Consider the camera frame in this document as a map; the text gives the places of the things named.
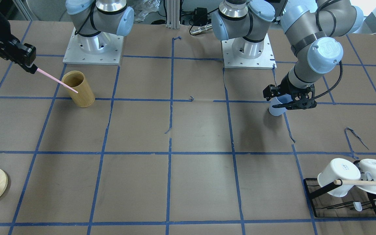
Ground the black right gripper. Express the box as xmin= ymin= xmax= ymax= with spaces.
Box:
xmin=0 ymin=39 xmax=38 ymax=74

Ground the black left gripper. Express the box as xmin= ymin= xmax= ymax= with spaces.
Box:
xmin=263 ymin=84 xmax=317 ymax=110

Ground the blue plastic cup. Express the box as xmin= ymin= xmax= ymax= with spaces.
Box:
xmin=268 ymin=94 xmax=292 ymax=116

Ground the pink chopstick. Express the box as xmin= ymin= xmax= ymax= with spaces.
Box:
xmin=36 ymin=68 xmax=78 ymax=94

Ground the bamboo chopstick holder cup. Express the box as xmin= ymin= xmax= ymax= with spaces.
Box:
xmin=62 ymin=71 xmax=95 ymax=108

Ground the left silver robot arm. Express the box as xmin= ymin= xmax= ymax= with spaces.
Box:
xmin=211 ymin=0 xmax=364 ymax=110

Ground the white mug near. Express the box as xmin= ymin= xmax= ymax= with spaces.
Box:
xmin=317 ymin=158 xmax=361 ymax=187

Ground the wooden rack rod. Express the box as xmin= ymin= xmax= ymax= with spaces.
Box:
xmin=333 ymin=179 xmax=376 ymax=186

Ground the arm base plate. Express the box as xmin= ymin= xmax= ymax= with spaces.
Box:
xmin=221 ymin=34 xmax=277 ymax=70
xmin=63 ymin=29 xmax=124 ymax=66

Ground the black wire cup rack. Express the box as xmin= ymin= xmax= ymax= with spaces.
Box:
xmin=303 ymin=160 xmax=376 ymax=218

